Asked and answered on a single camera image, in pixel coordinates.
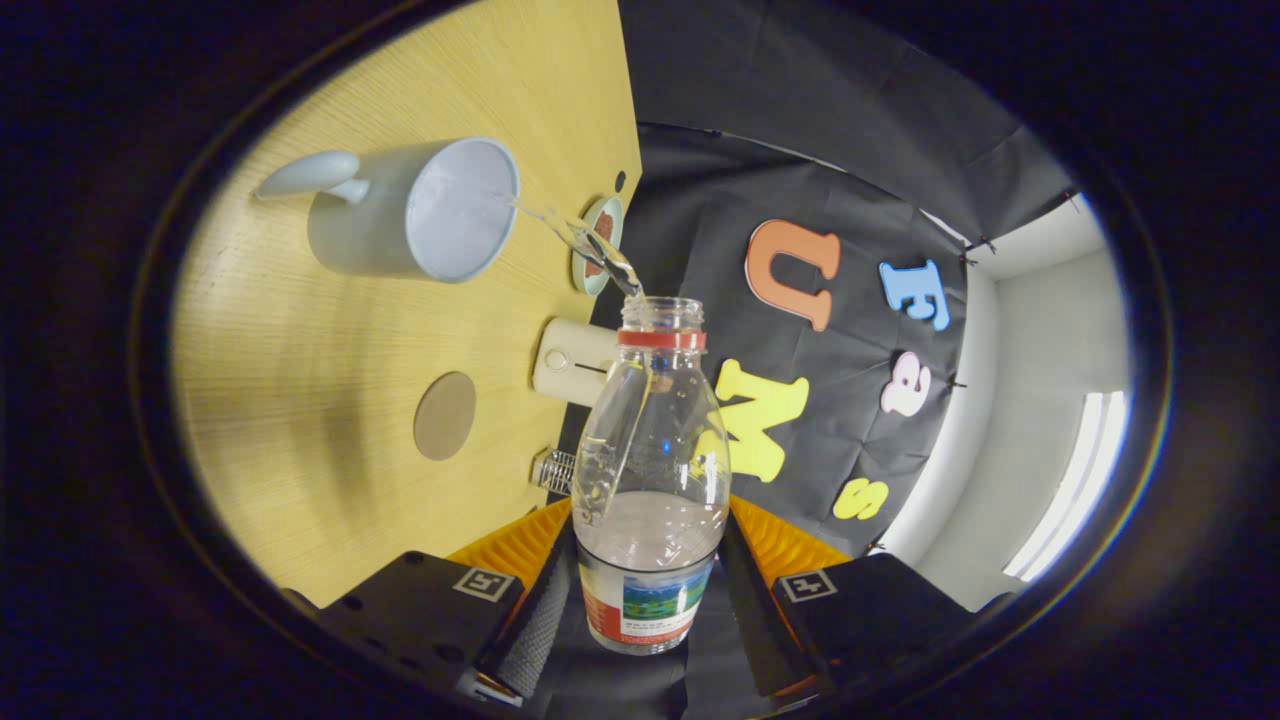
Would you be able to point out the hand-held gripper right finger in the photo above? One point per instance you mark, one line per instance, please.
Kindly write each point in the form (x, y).
(750, 610)

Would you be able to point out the white cup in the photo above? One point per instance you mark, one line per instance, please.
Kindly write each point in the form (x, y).
(360, 230)

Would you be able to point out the brown meat piece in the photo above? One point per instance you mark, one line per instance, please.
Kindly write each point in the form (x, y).
(593, 265)
(604, 225)

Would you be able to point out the pale green plate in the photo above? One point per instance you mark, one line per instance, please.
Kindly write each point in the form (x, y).
(582, 280)

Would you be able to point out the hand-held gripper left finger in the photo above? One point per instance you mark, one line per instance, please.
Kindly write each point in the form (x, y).
(540, 625)

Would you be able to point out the white toaster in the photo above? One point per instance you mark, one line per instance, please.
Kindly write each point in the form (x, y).
(570, 362)

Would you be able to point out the round brown coaster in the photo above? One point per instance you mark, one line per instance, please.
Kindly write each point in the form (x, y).
(445, 415)

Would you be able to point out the clear juice bottle red label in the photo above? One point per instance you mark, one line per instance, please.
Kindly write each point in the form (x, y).
(650, 600)

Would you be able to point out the wooden table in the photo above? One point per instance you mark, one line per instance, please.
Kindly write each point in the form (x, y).
(300, 400)

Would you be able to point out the black backdrop cloth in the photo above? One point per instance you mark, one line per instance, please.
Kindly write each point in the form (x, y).
(800, 120)

